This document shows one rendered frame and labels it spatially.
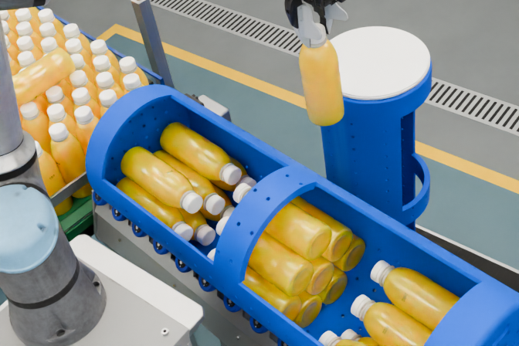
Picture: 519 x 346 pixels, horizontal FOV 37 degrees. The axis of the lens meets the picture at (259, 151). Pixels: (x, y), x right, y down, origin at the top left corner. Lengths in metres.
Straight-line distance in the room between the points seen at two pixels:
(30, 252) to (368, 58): 1.06
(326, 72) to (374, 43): 0.59
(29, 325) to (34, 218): 0.19
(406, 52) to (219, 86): 1.76
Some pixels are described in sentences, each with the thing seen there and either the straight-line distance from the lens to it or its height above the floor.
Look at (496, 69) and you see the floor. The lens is 3.51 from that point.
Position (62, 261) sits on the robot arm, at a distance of 1.16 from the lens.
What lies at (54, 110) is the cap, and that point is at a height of 1.10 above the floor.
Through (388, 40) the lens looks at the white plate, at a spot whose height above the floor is 1.04.
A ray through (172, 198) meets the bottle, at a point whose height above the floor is 1.13.
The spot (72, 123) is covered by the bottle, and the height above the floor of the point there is 1.06.
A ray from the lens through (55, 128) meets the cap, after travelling 1.80.
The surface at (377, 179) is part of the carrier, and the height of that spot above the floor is 0.76.
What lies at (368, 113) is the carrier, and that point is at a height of 0.99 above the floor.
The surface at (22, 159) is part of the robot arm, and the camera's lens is 1.19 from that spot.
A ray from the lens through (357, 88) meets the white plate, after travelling 1.81.
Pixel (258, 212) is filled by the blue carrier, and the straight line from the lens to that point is 1.31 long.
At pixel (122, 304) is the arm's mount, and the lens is 1.26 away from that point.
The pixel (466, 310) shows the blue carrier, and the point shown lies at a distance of 1.17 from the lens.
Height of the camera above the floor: 2.20
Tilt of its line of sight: 44 degrees down
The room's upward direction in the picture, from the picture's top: 11 degrees counter-clockwise
